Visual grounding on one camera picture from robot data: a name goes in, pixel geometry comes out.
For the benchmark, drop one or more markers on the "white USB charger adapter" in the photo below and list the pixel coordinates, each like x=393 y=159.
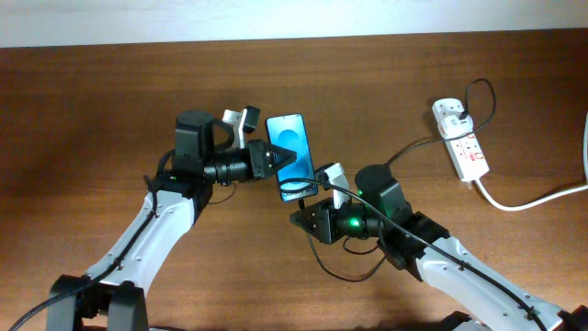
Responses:
x=452 y=126

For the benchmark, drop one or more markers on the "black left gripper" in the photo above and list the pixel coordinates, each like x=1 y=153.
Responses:
x=258 y=154

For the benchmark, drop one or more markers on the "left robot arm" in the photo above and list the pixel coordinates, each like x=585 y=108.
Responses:
x=204 y=155

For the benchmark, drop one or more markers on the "white power strip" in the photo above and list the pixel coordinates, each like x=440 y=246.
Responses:
x=464 y=150

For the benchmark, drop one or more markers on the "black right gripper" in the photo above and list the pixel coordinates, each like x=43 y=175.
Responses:
x=324 y=223

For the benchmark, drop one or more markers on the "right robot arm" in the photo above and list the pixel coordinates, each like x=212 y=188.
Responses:
x=411 y=241

